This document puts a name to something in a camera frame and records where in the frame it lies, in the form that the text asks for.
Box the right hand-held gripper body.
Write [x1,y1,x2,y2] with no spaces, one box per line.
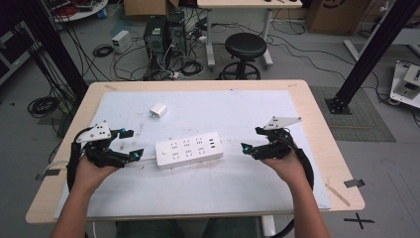
[254,115,302,161]

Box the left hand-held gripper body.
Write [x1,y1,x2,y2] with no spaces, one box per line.
[75,120,133,169]

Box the person's left hand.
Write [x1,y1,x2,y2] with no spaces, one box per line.
[72,155,119,193]

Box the person's right hand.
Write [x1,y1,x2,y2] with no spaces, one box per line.
[260,150,307,186]

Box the white charger adapter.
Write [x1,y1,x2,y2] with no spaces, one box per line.
[149,102,168,119]

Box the grey tape piece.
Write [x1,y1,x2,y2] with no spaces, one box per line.
[35,168,62,181]

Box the white power strip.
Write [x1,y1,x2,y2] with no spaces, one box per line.
[155,131,225,171]

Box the white table mat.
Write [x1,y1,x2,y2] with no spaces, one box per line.
[53,89,332,220]

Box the thin wooden stick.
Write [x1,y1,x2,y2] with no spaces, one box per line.
[324,182,352,207]

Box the white table leg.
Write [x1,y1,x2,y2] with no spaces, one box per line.
[262,214,277,238]

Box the black tape piece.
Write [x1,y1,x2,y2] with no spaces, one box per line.
[343,178,367,189]

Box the black round stool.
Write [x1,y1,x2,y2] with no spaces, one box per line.
[218,32,268,81]

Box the grey floor mat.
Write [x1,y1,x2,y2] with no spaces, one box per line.
[309,85,397,144]

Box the white power supply box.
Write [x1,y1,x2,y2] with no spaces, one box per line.
[111,29,134,55]

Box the black computer tower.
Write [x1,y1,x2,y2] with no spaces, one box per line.
[165,10,188,58]
[143,14,168,73]

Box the cardboard box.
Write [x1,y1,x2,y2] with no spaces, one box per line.
[306,0,372,37]
[123,0,180,18]

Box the white-legged desk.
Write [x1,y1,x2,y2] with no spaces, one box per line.
[196,0,304,69]

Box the round white table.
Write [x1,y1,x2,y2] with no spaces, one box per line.
[46,0,110,24]

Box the white machine base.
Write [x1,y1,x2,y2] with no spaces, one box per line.
[388,59,420,110]

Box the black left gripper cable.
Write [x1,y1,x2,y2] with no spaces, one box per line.
[66,127,94,193]

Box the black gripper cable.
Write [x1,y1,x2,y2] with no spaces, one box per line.
[269,133,315,238]
[66,127,94,193]

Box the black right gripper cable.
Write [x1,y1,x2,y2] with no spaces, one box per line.
[269,133,315,238]

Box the coil of black cable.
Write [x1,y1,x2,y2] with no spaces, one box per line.
[91,44,115,59]
[178,59,205,77]
[27,95,61,119]

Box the black metal post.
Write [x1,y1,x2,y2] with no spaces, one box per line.
[324,0,420,116]
[18,0,89,101]

